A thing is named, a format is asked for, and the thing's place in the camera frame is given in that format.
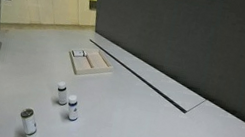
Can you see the white bottle black band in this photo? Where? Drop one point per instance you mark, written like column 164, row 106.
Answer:
column 62, row 93

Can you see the wooden tray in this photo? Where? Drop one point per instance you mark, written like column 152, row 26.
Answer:
column 95, row 62

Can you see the white bottle lying in tray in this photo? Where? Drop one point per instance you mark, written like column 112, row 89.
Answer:
column 80, row 53

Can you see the white bottle blue band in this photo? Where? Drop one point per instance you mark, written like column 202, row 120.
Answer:
column 73, row 114

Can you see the white bottle silver cap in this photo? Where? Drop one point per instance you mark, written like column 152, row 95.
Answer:
column 29, row 123

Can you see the grey partition panel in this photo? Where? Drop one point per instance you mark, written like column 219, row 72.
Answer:
column 199, row 43

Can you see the grey cable tray lid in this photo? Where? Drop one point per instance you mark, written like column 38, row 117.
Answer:
column 180, row 96

